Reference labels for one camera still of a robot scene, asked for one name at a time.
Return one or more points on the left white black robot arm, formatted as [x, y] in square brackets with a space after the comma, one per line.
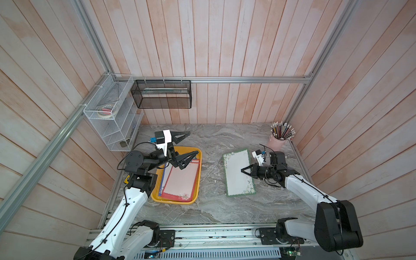
[113, 243]

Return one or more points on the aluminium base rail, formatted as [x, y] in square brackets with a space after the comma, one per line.
[217, 236]

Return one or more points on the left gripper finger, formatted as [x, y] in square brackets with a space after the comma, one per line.
[182, 160]
[177, 137]

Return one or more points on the pink pencil cup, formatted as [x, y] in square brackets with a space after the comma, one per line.
[275, 144]

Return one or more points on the horizontal aluminium frame bar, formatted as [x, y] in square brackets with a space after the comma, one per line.
[223, 79]

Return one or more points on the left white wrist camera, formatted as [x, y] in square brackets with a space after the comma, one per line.
[162, 139]

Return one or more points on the yellow tape measure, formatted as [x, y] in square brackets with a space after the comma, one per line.
[126, 181]

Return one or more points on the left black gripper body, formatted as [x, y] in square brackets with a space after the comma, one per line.
[157, 158]

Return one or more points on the bundle of pencils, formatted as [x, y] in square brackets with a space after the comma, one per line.
[282, 131]

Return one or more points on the green floral stationery paper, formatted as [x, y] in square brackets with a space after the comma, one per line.
[237, 182]

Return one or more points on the yellow plastic storage tray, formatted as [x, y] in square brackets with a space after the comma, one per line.
[180, 150]

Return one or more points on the white wire wall shelf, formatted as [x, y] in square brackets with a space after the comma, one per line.
[119, 132]

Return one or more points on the stack of coloured stationery paper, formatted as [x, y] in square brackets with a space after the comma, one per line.
[178, 185]

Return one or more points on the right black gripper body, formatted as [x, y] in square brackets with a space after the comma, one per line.
[266, 173]

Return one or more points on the tape roll on shelf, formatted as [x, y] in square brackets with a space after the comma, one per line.
[107, 111]

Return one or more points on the black mesh wall basket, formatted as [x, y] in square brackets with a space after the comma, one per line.
[162, 94]

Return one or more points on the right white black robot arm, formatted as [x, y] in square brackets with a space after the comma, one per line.
[336, 226]

